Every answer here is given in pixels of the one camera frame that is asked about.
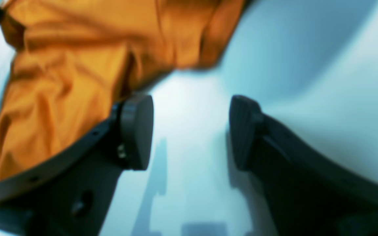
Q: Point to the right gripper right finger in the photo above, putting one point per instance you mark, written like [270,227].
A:
[307,194]

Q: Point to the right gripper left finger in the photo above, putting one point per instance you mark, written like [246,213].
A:
[70,194]

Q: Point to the orange t-shirt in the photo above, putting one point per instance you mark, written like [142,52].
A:
[75,58]

